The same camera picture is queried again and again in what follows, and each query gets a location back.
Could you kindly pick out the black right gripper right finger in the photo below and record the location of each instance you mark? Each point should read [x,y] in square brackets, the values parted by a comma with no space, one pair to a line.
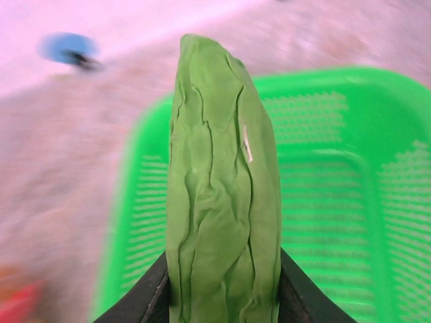
[303,303]

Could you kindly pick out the green plastic basket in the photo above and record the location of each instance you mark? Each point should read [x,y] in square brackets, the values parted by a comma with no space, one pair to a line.
[336,218]

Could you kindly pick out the red toy apple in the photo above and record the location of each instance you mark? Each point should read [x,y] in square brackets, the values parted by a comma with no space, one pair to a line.
[17,303]

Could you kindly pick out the blue circle fish sticker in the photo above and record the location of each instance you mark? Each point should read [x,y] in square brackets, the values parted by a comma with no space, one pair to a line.
[67,47]

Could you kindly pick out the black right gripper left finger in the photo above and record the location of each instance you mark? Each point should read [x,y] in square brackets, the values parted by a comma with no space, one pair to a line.
[141,303]

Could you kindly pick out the green toy leaf vegetable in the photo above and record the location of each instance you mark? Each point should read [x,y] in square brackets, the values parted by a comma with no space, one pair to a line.
[222,168]

